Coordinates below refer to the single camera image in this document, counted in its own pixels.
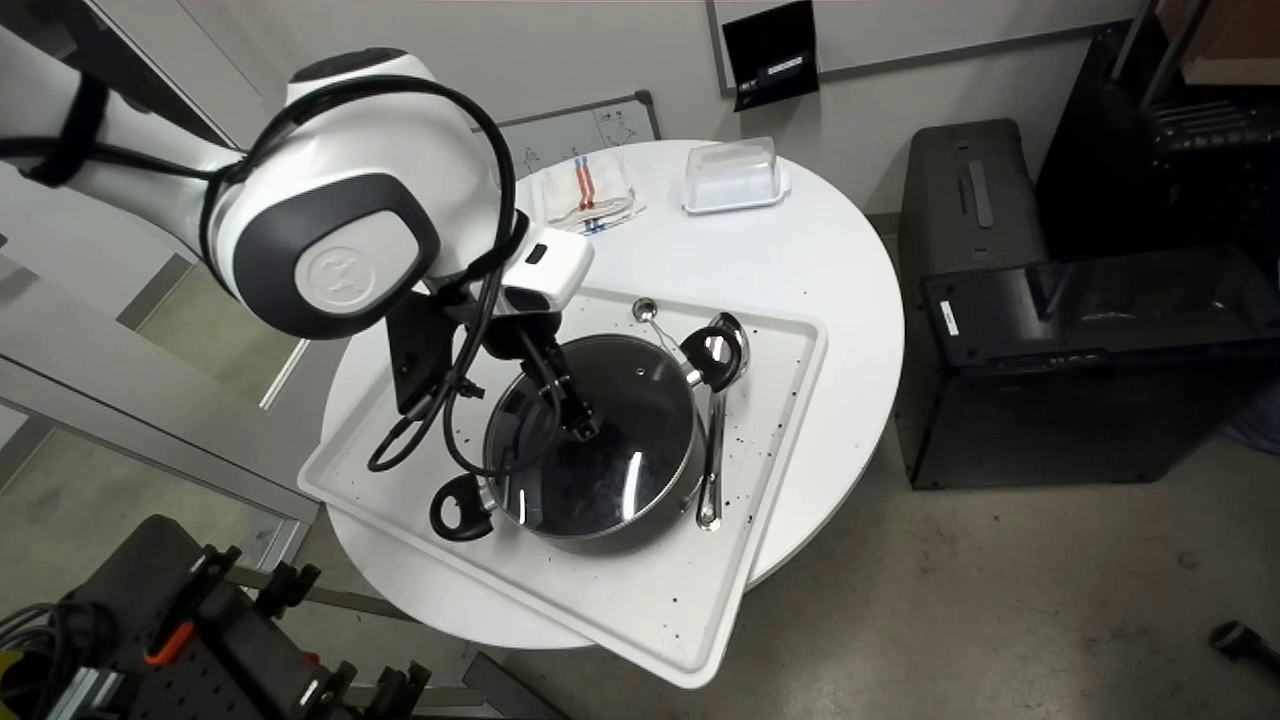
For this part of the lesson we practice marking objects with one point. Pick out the black cabinet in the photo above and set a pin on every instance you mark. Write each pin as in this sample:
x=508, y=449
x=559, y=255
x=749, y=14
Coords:
x=1031, y=368

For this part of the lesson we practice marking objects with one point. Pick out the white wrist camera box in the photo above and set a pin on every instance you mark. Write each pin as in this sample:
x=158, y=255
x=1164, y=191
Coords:
x=545, y=270

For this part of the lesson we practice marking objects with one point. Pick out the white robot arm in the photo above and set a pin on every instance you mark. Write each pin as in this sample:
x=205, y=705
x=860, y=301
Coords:
x=377, y=195

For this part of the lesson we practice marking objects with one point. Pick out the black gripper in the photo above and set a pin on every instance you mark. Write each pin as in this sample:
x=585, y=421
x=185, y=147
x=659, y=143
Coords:
x=420, y=355

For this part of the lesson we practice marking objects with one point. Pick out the clear plastic container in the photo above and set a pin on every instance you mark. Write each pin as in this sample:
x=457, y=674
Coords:
x=735, y=176

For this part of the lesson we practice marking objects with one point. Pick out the metal ladle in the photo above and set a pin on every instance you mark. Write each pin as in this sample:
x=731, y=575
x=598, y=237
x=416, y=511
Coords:
x=713, y=474

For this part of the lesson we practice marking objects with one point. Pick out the black wall box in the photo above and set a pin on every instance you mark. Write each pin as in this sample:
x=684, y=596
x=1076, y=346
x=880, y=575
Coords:
x=774, y=55

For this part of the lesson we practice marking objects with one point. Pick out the black tool cart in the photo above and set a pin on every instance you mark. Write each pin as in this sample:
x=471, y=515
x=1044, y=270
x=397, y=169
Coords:
x=166, y=635

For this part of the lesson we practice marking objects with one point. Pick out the glass lid with black knob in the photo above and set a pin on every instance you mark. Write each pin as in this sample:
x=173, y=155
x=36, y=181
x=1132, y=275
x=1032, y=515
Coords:
x=627, y=474

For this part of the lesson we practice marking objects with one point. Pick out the white plastic tray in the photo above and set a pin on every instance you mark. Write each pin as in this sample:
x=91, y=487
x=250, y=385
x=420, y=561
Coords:
x=665, y=596

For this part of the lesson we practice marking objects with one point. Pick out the round white table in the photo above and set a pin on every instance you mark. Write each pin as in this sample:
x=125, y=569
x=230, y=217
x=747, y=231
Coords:
x=809, y=255

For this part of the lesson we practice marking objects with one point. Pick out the black pot with handles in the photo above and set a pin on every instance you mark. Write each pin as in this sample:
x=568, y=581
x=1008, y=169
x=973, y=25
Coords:
x=471, y=507

